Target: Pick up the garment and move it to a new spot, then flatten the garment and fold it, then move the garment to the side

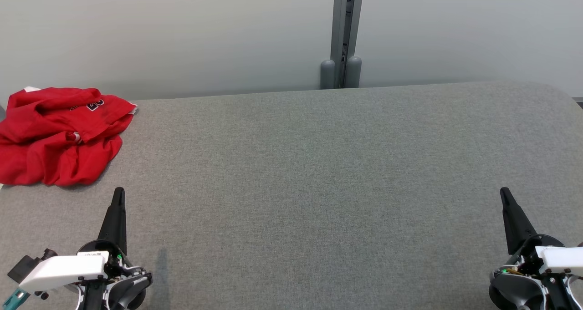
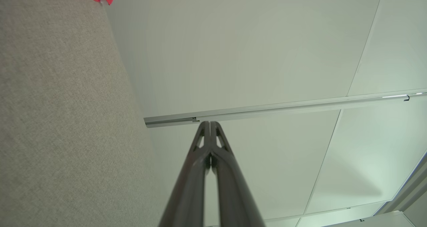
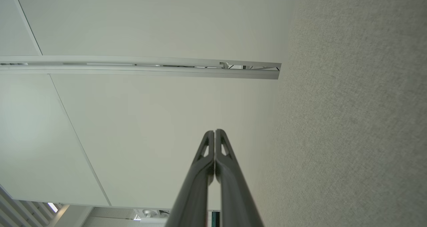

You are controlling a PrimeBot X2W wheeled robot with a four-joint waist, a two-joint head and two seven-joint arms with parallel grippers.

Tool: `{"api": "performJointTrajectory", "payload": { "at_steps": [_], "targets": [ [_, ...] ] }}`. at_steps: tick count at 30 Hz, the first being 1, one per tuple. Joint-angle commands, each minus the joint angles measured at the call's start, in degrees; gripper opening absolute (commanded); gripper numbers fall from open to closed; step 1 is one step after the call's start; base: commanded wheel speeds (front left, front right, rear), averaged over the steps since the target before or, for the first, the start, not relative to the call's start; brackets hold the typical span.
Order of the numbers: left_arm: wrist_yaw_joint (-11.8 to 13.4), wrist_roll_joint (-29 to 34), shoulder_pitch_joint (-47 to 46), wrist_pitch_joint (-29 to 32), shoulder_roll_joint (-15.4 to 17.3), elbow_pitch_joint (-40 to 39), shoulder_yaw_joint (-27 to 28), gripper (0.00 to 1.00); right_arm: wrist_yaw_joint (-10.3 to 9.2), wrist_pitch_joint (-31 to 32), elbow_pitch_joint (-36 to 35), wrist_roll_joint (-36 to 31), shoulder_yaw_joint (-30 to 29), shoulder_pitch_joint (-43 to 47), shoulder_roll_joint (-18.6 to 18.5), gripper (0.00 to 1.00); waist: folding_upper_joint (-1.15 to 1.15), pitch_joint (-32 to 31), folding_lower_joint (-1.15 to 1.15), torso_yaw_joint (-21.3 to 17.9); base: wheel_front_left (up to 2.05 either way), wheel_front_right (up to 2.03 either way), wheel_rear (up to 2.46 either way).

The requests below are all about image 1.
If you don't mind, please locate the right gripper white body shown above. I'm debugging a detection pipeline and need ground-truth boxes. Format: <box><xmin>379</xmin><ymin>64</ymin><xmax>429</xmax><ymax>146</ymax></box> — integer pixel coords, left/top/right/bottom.
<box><xmin>501</xmin><ymin>234</ymin><xmax>583</xmax><ymax>274</ymax></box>

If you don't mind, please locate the grey metal partition post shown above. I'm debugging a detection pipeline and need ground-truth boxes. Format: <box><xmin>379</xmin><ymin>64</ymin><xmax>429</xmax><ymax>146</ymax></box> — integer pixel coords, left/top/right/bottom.
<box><xmin>331</xmin><ymin>0</ymin><xmax>365</xmax><ymax>88</ymax></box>

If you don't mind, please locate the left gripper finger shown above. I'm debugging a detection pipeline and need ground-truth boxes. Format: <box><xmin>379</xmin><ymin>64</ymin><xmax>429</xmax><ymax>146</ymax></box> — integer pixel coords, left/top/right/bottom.
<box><xmin>98</xmin><ymin>187</ymin><xmax>127</xmax><ymax>256</ymax></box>

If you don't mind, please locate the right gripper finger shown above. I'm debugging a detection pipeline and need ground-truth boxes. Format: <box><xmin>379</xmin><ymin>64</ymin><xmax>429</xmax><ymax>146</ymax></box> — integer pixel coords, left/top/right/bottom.
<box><xmin>500</xmin><ymin>187</ymin><xmax>538</xmax><ymax>256</ymax></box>

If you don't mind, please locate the left camera teal connector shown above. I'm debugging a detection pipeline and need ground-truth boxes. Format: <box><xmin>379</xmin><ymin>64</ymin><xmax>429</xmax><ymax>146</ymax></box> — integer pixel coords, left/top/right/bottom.
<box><xmin>2</xmin><ymin>288</ymin><xmax>30</xmax><ymax>310</ymax></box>

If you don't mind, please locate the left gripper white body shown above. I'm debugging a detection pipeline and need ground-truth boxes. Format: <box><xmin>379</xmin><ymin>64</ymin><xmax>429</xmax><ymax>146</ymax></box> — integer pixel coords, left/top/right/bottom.
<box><xmin>18</xmin><ymin>240</ymin><xmax>151</xmax><ymax>293</ymax></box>

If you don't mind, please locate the grey cylindrical partition foot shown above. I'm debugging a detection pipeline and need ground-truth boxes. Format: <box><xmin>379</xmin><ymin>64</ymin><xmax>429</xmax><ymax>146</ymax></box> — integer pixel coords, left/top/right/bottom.
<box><xmin>345</xmin><ymin>56</ymin><xmax>363</xmax><ymax>88</ymax></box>
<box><xmin>320</xmin><ymin>59</ymin><xmax>336</xmax><ymax>90</ymax></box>

